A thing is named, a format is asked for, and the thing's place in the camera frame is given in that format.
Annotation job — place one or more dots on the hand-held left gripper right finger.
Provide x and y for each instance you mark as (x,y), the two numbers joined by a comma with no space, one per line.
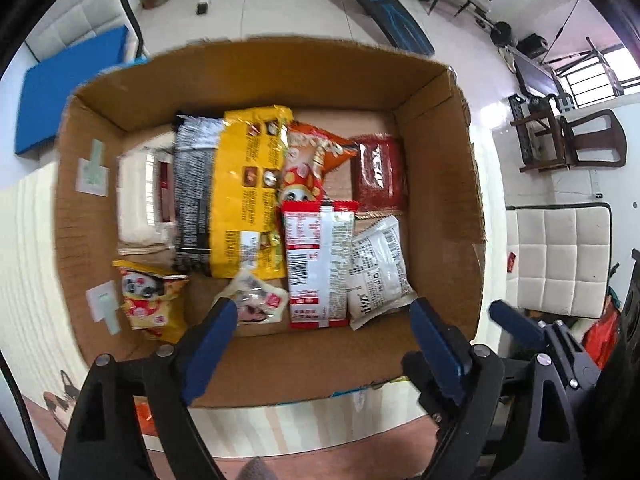
(440,355)

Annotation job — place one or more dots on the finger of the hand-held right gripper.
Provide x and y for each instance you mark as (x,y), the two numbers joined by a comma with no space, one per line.
(515,322)

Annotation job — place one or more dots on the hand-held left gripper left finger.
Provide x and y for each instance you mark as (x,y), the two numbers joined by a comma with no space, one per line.
(207,355)

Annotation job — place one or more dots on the white cartoon snack packet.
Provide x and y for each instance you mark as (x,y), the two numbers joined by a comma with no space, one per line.
(255,297)

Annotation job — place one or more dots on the yellow panda snack packet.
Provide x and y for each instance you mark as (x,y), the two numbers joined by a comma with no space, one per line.
(150,300)

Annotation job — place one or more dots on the grey white snack packet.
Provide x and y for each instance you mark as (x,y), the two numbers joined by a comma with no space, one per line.
(375,270)

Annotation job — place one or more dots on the red and white snack packet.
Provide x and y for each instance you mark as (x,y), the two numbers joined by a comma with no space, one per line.
(315,260)

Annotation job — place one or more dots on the yellow and black snack packet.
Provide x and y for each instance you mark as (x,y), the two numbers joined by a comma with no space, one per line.
(240,195)

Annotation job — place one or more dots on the white box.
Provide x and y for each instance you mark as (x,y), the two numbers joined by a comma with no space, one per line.
(140,195)

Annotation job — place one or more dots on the printed cardboard box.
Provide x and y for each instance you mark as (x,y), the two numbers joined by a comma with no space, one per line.
(440,160)

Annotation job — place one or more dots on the dark red snack packet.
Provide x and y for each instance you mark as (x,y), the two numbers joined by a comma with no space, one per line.
(377,172)

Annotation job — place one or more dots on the orange panda snack packet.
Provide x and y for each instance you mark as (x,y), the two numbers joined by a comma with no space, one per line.
(310,160)

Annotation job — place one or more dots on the tiny red packet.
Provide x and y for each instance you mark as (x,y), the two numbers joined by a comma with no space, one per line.
(512,262)

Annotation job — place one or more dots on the white tufted ottoman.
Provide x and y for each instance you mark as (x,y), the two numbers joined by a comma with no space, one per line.
(555,260)

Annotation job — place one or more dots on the red bag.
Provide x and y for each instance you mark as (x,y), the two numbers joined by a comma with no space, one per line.
(602,335)

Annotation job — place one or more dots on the person's dark fleece clothing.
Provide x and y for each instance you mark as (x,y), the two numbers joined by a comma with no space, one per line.
(255,470)

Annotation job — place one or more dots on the dark wooden chair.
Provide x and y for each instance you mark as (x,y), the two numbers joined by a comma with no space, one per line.
(595,135)

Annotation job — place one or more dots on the window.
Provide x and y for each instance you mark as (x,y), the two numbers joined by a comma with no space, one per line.
(590,85)

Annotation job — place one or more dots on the white sneakers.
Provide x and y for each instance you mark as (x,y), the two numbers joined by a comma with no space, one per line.
(509,60)

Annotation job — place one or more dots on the black speaker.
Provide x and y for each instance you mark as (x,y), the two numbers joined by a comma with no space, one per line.
(532,45)

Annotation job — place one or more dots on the black tripod stand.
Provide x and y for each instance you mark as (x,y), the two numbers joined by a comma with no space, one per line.
(600,55)

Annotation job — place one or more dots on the curl barbell with plates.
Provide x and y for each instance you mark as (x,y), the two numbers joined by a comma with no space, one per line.
(501,34)

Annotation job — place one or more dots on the blue foam mat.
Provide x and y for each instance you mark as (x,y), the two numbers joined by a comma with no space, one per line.
(65,90)

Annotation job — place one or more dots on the black sit-up bench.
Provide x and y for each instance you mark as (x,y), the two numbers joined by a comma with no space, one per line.
(380,5)

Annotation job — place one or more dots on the white quilted chair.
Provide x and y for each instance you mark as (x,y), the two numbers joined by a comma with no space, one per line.
(75,15)

